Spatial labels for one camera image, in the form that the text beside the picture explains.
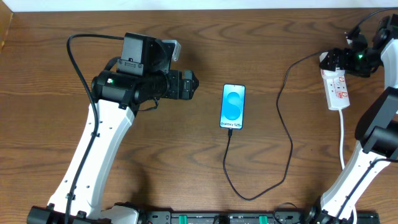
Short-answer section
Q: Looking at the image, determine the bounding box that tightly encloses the brown wooden side panel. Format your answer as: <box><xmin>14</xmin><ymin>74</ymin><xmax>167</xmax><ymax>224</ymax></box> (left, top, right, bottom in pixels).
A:
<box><xmin>0</xmin><ymin>0</ymin><xmax>14</xmax><ymax>50</ymax></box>

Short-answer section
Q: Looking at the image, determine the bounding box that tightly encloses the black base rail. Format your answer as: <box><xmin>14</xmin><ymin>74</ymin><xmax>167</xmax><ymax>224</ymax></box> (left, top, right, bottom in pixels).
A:
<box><xmin>136</xmin><ymin>210</ymin><xmax>380</xmax><ymax>224</ymax></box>

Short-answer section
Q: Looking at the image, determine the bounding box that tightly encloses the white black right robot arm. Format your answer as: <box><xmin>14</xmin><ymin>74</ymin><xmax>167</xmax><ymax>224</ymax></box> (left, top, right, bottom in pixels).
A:
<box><xmin>302</xmin><ymin>14</ymin><xmax>397</xmax><ymax>223</ymax></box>

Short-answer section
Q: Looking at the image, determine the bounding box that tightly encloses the black charger cable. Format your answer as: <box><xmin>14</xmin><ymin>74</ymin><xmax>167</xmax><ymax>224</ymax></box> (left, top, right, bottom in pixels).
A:
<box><xmin>222</xmin><ymin>51</ymin><xmax>326</xmax><ymax>202</ymax></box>

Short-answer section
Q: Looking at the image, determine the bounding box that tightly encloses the blue Galaxy smartphone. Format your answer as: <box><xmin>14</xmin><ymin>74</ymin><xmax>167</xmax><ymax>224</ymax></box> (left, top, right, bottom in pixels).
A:
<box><xmin>220</xmin><ymin>83</ymin><xmax>246</xmax><ymax>129</ymax></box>

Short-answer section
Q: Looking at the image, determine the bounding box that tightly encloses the white power strip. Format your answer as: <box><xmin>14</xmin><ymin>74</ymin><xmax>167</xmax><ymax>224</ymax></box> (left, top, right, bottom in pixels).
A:
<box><xmin>320</xmin><ymin>68</ymin><xmax>350</xmax><ymax>111</ymax></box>

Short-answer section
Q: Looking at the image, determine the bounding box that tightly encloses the white power strip cord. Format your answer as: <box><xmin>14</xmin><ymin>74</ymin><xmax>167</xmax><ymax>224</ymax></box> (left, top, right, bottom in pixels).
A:
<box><xmin>338</xmin><ymin>108</ymin><xmax>358</xmax><ymax>224</ymax></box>

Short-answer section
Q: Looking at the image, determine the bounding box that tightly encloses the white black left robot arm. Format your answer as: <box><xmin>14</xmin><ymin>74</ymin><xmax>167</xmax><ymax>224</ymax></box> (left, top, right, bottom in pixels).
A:
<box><xmin>27</xmin><ymin>33</ymin><xmax>199</xmax><ymax>224</ymax></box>

